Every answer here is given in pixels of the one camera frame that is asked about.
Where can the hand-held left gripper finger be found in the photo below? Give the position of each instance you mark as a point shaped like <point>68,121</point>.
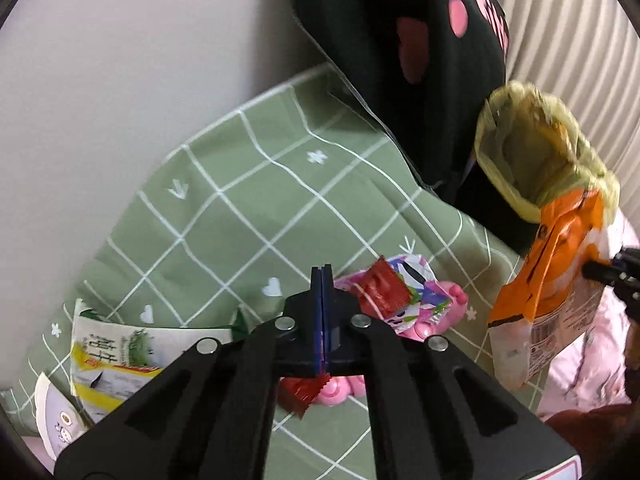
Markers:
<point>316,320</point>
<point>328,320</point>

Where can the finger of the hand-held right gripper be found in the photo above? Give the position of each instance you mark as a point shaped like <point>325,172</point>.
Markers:
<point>600,270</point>
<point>631,302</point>

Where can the orange snack bag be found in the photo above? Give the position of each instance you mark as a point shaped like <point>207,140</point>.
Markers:
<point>550,280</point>

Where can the red foil wrapper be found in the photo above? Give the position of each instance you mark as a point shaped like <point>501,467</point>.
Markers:
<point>385,290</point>

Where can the colourful printed wrapper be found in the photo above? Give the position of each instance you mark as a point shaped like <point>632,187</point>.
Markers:
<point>425,305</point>

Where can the dark brown cloth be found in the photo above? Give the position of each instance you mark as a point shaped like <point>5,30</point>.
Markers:
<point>600,435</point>

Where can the green checked bed sheet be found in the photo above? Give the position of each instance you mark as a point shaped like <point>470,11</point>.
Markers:
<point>225,210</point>

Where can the white green paper package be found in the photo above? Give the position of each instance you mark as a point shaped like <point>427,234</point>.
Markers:
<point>125,350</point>

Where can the black pillow with pink hearts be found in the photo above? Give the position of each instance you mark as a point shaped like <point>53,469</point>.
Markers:
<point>350,110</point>

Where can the beige striped cushion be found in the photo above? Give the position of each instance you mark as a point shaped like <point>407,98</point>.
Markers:
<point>575,35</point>

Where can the white bunny-print paper packet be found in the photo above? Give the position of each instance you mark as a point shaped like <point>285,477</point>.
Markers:
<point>57,420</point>

